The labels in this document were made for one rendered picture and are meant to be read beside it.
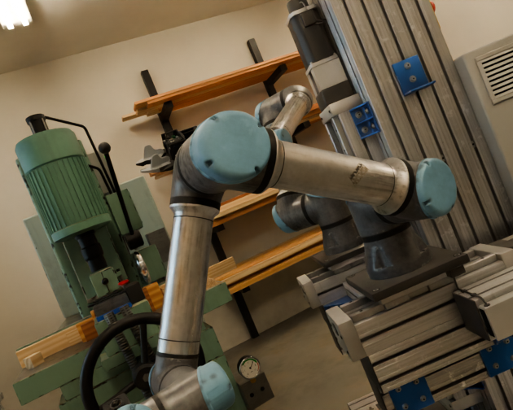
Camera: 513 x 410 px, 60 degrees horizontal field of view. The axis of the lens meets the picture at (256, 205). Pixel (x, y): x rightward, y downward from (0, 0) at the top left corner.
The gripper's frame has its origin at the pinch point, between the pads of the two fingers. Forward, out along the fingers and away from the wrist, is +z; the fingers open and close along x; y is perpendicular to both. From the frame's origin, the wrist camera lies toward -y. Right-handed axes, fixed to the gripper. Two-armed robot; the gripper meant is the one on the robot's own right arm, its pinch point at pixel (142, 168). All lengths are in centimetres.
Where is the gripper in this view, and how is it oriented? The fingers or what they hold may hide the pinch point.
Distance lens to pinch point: 139.7
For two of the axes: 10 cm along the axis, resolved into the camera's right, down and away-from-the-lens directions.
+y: -0.5, -7.5, -6.6
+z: -8.6, 3.7, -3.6
